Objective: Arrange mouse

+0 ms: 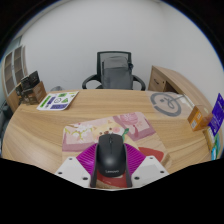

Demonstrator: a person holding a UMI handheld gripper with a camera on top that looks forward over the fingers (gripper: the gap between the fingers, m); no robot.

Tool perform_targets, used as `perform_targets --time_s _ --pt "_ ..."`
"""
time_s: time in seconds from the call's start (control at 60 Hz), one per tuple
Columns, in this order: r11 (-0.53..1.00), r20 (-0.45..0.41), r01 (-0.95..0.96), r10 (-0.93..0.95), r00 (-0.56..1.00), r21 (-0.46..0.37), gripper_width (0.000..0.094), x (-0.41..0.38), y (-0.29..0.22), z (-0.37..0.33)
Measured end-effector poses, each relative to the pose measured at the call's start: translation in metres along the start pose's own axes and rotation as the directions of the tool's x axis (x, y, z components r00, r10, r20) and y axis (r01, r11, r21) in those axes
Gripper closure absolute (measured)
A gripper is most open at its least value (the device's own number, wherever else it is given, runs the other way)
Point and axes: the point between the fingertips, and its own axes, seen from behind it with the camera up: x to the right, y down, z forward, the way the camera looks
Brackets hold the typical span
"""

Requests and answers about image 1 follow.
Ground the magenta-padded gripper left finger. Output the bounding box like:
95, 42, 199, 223
54, 143, 99, 189

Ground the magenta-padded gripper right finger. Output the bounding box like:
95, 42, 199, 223
124, 143, 170, 189

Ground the black computer mouse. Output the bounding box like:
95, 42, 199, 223
94, 133, 127, 178

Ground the cartoon print mouse pad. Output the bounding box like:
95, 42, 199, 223
61, 111, 173, 189

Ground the sheet with grey round print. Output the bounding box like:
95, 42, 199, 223
145, 91, 194, 118

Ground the white sticker sheet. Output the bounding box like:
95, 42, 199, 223
36, 90, 80, 111

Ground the brown wooden box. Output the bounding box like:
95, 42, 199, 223
187, 104, 214, 132

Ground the purple standing pouch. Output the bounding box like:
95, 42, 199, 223
208, 92, 224, 138

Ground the brown box with dark items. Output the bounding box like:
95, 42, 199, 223
14, 70, 48, 106

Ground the wooden side desk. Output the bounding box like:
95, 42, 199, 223
147, 65, 214, 108

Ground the grey backpack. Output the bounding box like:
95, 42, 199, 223
100, 55, 134, 90

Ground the wooden shelf unit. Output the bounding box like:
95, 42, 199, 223
1, 45, 29, 113

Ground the black mesh office chair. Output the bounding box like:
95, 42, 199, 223
81, 50, 147, 92

